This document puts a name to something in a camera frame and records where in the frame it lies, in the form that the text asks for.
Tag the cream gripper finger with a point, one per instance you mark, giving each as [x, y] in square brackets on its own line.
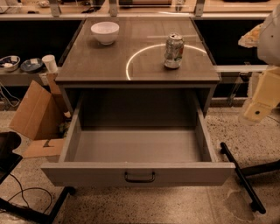
[263, 95]

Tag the grey top drawer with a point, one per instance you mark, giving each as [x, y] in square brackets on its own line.
[138, 137]

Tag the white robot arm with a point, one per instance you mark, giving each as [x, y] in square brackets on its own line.
[266, 38]

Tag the grey drawer cabinet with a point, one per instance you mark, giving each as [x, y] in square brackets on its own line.
[137, 58]

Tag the grey side shelf right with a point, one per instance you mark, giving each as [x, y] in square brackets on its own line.
[229, 74]

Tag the grey side shelf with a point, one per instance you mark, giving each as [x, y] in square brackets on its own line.
[229, 74]
[19, 78]

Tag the black metal stand leg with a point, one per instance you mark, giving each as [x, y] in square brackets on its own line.
[243, 173]

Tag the crumpled soda can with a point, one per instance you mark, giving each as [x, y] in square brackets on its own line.
[174, 48]

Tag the white ceramic bowl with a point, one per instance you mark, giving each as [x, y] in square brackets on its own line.
[105, 32]

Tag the white paper cup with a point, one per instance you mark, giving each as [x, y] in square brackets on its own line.
[50, 63]

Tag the brown cardboard box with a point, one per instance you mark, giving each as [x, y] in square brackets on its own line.
[40, 117]

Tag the blue bowl right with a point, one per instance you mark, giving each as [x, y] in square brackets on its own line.
[32, 65]

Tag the blue bowl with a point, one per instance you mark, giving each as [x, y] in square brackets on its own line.
[9, 63]
[32, 65]

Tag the grey side shelf left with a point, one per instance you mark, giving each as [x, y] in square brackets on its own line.
[19, 78]

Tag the blue bowl left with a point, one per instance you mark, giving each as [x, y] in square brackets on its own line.
[9, 63]

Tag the black chair base left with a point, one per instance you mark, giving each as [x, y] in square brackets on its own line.
[9, 141]

